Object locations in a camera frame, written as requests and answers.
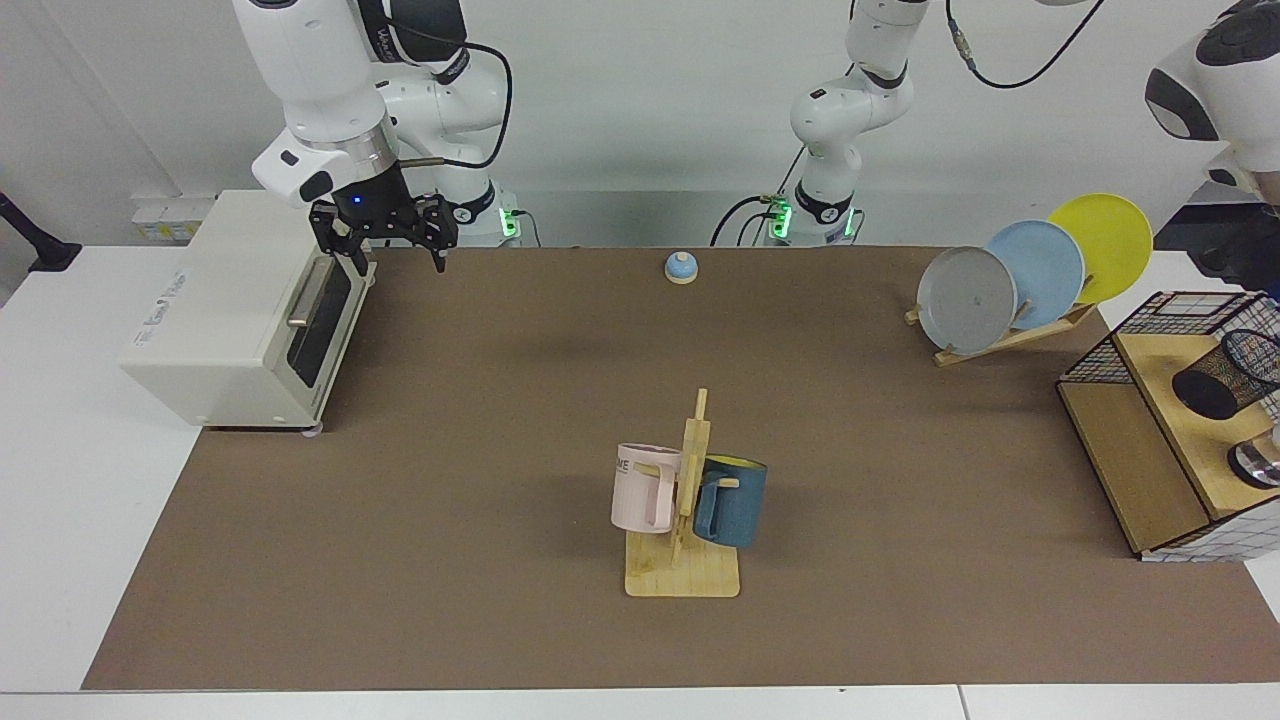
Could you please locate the black mesh pen holder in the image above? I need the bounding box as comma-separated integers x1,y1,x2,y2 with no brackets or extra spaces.
1172,329,1280,421

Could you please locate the pale toaster oven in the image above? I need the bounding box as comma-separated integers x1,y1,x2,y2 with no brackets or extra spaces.
120,190,379,437

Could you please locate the brown table cloth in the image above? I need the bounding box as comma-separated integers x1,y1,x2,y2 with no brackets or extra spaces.
82,245,1280,691

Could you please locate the black stand foot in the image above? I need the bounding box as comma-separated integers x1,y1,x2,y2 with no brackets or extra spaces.
0,190,83,274

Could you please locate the pink mug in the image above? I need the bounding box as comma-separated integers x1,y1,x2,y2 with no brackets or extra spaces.
611,443,683,535

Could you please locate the dark blue mug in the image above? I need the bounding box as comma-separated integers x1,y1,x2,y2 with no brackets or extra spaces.
692,455,769,550

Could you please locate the wooden cup stand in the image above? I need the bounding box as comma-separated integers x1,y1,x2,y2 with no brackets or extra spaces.
625,388,742,599

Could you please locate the grey plate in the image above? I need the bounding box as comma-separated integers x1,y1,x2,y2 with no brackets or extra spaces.
917,246,1018,355

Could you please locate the wooden plate rack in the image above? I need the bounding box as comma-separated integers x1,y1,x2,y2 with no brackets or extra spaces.
905,275,1098,368

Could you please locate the light blue plate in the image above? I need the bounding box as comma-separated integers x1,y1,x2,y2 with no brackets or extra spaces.
985,220,1086,331

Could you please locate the yellow plate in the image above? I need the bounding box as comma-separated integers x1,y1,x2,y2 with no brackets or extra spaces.
1047,193,1154,305

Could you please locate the black bulky object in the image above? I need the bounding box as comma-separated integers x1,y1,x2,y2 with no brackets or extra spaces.
1190,200,1280,301

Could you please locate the round silver metal object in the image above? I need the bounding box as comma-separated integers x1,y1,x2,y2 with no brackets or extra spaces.
1228,430,1280,491

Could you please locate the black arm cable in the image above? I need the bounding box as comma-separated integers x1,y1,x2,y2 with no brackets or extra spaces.
945,0,1106,89
355,0,514,171

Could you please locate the wire basket with wooden floor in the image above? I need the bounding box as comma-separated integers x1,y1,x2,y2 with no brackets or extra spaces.
1057,290,1280,563

